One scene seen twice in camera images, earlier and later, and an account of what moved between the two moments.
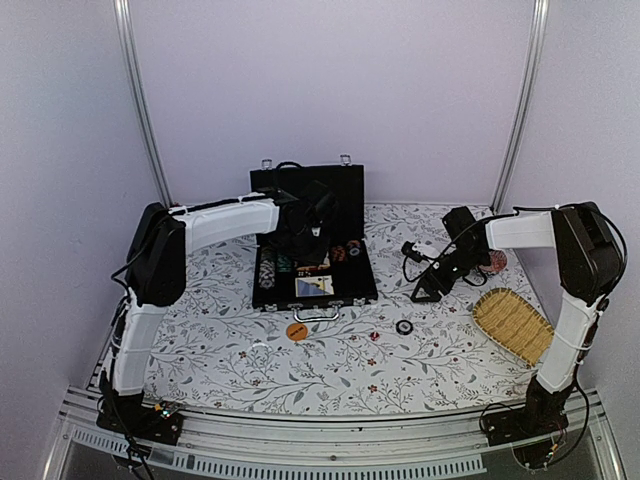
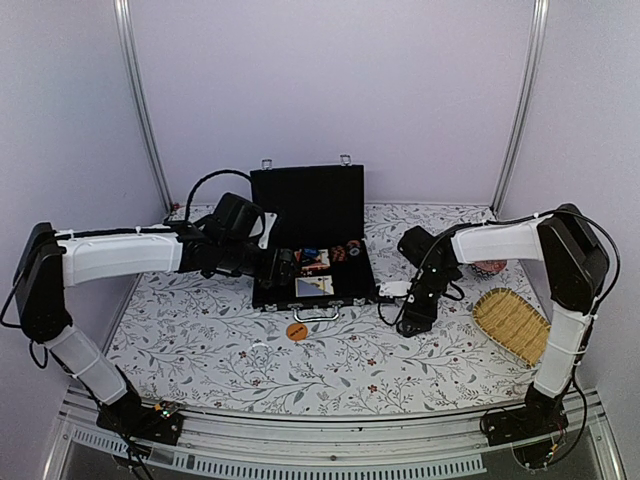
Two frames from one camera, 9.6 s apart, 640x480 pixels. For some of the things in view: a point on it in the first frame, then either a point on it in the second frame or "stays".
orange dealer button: x=296 y=331 stays
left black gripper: x=313 y=260 -> x=283 y=277
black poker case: x=315 y=292 stays
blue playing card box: x=314 y=286 stays
